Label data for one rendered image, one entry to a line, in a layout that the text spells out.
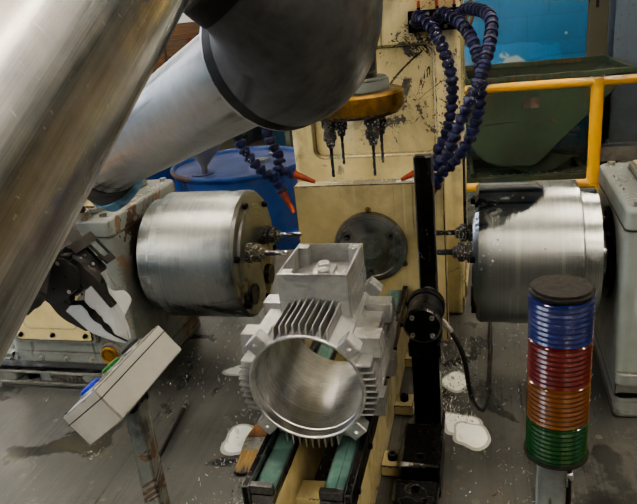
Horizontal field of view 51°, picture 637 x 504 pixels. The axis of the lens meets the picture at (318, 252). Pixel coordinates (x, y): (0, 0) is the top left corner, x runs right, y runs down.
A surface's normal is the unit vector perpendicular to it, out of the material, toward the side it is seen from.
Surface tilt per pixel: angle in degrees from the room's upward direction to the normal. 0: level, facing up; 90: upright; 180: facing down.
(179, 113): 110
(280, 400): 47
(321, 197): 90
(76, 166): 102
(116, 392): 52
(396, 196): 90
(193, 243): 62
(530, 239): 58
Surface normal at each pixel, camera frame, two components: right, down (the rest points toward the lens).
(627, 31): -0.21, 0.37
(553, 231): -0.25, -0.25
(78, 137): 0.98, 0.13
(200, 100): -0.65, 0.61
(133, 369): 0.70, -0.58
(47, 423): -0.10, -0.93
